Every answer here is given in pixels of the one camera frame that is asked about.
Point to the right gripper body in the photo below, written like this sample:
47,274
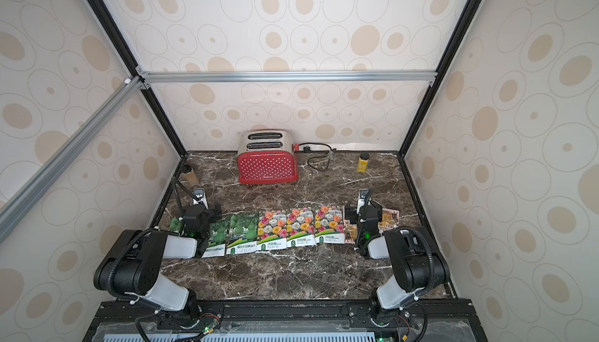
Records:
370,210

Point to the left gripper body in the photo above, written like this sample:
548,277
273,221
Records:
210,216

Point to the pink striped seed packet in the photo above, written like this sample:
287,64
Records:
390,220

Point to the green gourd packet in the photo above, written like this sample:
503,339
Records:
242,234
218,238
176,226

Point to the flower seed packet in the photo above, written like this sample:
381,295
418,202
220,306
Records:
300,228
272,231
329,225

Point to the flower seed packet back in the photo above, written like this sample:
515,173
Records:
300,228

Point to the orange striped seed packet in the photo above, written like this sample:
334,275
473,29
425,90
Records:
350,227

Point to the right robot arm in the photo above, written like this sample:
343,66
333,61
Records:
417,265

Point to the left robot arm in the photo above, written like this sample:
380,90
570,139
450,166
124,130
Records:
131,270

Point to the brown spice bottle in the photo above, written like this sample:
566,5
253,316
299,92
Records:
190,176

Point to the yellow turmeric powder bottle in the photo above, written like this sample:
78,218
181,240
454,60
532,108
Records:
363,162

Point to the red polka dot toaster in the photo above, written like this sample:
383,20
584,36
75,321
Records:
267,157

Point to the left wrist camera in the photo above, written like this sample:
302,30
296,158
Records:
199,197

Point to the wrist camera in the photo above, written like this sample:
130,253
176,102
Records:
363,193
199,197

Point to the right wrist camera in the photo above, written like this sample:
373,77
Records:
363,193

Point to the black base frame front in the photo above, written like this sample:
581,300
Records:
320,320

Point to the diagonal aluminium rail left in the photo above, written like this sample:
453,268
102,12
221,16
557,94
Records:
25,199

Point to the horizontal aluminium rail back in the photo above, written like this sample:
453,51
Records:
151,78

